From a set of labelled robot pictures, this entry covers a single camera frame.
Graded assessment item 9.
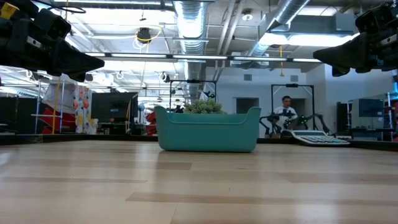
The silver ventilation duct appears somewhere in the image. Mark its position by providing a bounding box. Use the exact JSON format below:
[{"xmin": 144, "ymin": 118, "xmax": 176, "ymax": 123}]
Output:
[
  {"xmin": 172, "ymin": 0, "xmax": 210, "ymax": 100},
  {"xmin": 248, "ymin": 0, "xmax": 312, "ymax": 58}
]

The grey metal rack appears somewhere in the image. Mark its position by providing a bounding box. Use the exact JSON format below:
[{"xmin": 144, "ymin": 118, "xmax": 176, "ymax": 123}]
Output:
[{"xmin": 30, "ymin": 79, "xmax": 67, "ymax": 135}]

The teal plastic bin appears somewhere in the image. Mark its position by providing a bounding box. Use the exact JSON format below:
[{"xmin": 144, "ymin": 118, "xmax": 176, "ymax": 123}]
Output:
[{"xmin": 154, "ymin": 105, "xmax": 264, "ymax": 153}]

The white sheet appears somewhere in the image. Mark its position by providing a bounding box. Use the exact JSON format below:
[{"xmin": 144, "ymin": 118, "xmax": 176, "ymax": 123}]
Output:
[{"xmin": 42, "ymin": 74, "xmax": 77, "ymax": 114}]

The person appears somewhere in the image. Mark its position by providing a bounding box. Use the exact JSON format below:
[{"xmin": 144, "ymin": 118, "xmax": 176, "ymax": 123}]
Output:
[{"xmin": 273, "ymin": 95, "xmax": 299, "ymax": 131}]

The green artificial succulent plant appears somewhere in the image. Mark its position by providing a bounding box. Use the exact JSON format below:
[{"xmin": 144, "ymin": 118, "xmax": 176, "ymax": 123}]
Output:
[{"xmin": 182, "ymin": 97, "xmax": 227, "ymax": 114}]

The red furniture piece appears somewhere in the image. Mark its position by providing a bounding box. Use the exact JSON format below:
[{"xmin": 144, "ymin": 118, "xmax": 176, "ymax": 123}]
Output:
[
  {"xmin": 41, "ymin": 107, "xmax": 76, "ymax": 135},
  {"xmin": 145, "ymin": 111, "xmax": 158, "ymax": 135}
]

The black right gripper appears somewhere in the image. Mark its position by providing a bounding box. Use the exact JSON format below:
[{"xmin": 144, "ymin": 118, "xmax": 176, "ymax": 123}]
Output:
[{"xmin": 313, "ymin": 2, "xmax": 398, "ymax": 77}]

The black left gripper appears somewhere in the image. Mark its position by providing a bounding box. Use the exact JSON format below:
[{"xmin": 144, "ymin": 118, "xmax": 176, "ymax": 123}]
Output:
[{"xmin": 0, "ymin": 0, "xmax": 105, "ymax": 82}]

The yellow hanging cord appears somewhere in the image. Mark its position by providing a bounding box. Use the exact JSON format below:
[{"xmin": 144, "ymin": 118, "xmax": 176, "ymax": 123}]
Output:
[{"xmin": 279, "ymin": 45, "xmax": 285, "ymax": 78}]

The colourful patterned cloth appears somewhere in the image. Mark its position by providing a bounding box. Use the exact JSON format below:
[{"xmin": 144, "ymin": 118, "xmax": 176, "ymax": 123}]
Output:
[{"xmin": 73, "ymin": 85, "xmax": 98, "ymax": 134}]

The black computer monitor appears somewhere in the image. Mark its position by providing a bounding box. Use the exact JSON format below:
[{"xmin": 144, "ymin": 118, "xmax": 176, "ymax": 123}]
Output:
[{"xmin": 90, "ymin": 91, "xmax": 139, "ymax": 124}]

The bright ceiling light panel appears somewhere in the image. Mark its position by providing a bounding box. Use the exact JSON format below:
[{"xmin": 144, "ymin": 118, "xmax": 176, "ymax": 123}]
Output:
[{"xmin": 258, "ymin": 32, "xmax": 360, "ymax": 48}]

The black gantry frame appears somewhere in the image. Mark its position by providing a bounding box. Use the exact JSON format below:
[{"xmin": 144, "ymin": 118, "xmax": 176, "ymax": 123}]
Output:
[
  {"xmin": 169, "ymin": 80, "xmax": 218, "ymax": 113},
  {"xmin": 271, "ymin": 83, "xmax": 315, "ymax": 125}
]

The black ceiling device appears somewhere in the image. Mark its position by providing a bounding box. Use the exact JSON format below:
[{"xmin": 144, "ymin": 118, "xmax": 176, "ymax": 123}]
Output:
[{"xmin": 136, "ymin": 27, "xmax": 152, "ymax": 44}]

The long LED light bar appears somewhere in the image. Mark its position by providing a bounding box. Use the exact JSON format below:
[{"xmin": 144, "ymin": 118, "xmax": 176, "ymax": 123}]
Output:
[{"xmin": 83, "ymin": 52, "xmax": 323, "ymax": 64}]

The round ceiling fixture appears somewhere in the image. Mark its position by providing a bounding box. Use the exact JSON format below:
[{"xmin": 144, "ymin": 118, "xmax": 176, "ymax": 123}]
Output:
[{"xmin": 241, "ymin": 8, "xmax": 254, "ymax": 22}]

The white desk calculator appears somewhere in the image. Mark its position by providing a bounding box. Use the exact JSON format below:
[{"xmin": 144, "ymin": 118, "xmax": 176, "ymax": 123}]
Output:
[{"xmin": 290, "ymin": 129, "xmax": 351, "ymax": 147}]

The yellow hanging cable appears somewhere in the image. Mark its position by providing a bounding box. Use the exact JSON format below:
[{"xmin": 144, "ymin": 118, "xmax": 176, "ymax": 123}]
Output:
[{"xmin": 125, "ymin": 98, "xmax": 133, "ymax": 133}]

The black cabinet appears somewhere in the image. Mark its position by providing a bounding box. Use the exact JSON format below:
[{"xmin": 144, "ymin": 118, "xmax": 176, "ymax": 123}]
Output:
[
  {"xmin": 0, "ymin": 96, "xmax": 38, "ymax": 135},
  {"xmin": 336, "ymin": 101, "xmax": 354, "ymax": 131}
]

